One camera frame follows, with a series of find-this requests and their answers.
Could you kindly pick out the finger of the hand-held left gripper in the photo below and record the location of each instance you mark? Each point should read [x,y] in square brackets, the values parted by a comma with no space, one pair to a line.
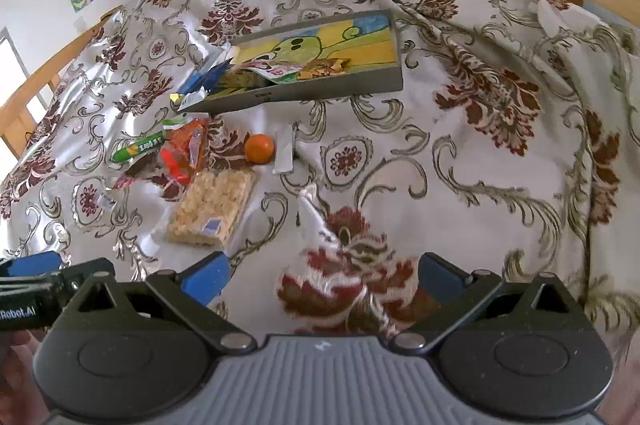
[35,265]

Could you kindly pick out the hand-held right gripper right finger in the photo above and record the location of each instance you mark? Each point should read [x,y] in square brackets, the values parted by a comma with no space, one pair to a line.
[440,275]

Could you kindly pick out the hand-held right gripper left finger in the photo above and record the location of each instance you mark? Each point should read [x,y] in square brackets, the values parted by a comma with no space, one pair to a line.
[207,277]

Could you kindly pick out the rice cracker packet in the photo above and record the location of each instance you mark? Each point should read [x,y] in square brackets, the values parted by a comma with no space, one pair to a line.
[210,205]

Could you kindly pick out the orange snack packet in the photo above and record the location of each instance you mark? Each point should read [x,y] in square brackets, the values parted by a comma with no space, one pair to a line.
[182,155]

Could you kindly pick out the mandarin orange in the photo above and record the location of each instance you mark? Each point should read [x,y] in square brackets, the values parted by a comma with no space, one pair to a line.
[260,149]

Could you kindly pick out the green sausage stick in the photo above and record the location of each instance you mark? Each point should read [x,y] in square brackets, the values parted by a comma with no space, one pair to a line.
[140,147]

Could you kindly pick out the dark blue snack packet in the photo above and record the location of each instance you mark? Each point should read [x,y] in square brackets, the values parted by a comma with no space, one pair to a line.
[205,77]

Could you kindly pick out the clear patterned cracker packet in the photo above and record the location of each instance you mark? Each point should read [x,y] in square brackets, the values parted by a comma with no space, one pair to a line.
[250,77]

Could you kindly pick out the gold snack packet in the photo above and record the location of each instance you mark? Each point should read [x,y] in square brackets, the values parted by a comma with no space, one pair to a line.
[322,67]

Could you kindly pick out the grey tray with cartoon painting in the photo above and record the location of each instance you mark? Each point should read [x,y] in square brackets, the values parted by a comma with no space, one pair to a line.
[360,50]

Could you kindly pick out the floral satin bedspread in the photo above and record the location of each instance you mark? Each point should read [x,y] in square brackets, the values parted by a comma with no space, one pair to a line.
[450,205]

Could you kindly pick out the small white candy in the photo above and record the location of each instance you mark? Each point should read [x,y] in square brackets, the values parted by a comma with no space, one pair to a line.
[106,201]

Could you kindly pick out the long white wrapper packet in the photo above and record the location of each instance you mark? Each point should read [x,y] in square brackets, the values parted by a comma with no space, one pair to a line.
[285,152]

